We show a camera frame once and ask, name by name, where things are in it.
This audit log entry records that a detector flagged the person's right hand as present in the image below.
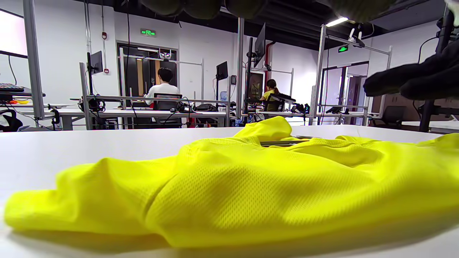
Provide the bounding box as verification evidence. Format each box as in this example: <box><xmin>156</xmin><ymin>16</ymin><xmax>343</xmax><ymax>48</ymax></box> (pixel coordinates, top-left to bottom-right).
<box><xmin>363</xmin><ymin>39</ymin><xmax>459</xmax><ymax>101</ymax></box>

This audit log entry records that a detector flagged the person's left hand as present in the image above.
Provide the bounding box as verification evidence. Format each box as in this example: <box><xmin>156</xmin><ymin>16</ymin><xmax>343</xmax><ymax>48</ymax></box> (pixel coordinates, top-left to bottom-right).
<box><xmin>140</xmin><ymin>0</ymin><xmax>398</xmax><ymax>22</ymax></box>

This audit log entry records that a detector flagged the gray plastic hanger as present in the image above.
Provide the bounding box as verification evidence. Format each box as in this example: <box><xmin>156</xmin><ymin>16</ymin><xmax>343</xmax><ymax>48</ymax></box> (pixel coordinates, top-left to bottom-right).
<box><xmin>260</xmin><ymin>135</ymin><xmax>312</xmax><ymax>147</ymax></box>

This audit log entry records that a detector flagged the yellow t-shirt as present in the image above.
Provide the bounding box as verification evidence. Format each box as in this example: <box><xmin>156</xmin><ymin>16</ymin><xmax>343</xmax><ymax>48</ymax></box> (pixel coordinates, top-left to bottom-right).
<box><xmin>4</xmin><ymin>116</ymin><xmax>459</xmax><ymax>249</ymax></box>

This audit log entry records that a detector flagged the black monitor stand pole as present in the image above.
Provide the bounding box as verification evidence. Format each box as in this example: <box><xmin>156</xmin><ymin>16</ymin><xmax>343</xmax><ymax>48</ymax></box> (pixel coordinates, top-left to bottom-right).
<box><xmin>419</xmin><ymin>10</ymin><xmax>456</xmax><ymax>133</ymax></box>

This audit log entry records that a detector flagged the black office chair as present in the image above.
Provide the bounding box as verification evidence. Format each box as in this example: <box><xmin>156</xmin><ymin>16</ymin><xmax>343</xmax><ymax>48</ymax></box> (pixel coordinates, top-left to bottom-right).
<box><xmin>370</xmin><ymin>105</ymin><xmax>408</xmax><ymax>129</ymax></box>
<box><xmin>0</xmin><ymin>109</ymin><xmax>24</xmax><ymax>133</ymax></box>
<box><xmin>153</xmin><ymin>93</ymin><xmax>183</xmax><ymax>124</ymax></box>

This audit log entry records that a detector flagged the black monitor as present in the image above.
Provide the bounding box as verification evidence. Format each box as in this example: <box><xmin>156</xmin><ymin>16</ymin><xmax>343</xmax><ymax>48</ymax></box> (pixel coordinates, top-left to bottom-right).
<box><xmin>253</xmin><ymin>22</ymin><xmax>267</xmax><ymax>67</ymax></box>
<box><xmin>87</xmin><ymin>51</ymin><xmax>104</xmax><ymax>75</ymax></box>
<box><xmin>216</xmin><ymin>61</ymin><xmax>229</xmax><ymax>81</ymax></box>

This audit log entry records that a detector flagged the ceiling light tube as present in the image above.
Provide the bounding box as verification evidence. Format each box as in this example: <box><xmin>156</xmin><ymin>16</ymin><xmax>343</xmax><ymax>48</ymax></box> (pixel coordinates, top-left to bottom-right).
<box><xmin>325</xmin><ymin>16</ymin><xmax>349</xmax><ymax>28</ymax></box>

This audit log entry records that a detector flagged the black keyboard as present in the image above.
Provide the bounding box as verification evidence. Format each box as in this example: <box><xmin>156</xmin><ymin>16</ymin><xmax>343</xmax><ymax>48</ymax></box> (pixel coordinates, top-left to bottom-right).
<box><xmin>0</xmin><ymin>83</ymin><xmax>25</xmax><ymax>93</ymax></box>

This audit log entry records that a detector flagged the aluminium frame post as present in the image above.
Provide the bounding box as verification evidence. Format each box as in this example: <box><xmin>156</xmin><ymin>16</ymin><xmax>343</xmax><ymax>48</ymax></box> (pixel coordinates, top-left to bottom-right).
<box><xmin>23</xmin><ymin>0</ymin><xmax>46</xmax><ymax>120</ymax></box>
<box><xmin>236</xmin><ymin>17</ymin><xmax>245</xmax><ymax>127</ymax></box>

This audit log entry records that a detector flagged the aluminium frame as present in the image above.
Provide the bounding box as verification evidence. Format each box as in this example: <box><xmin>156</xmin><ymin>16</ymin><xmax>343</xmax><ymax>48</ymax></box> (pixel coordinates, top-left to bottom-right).
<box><xmin>309</xmin><ymin>24</ymin><xmax>393</xmax><ymax>125</ymax></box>

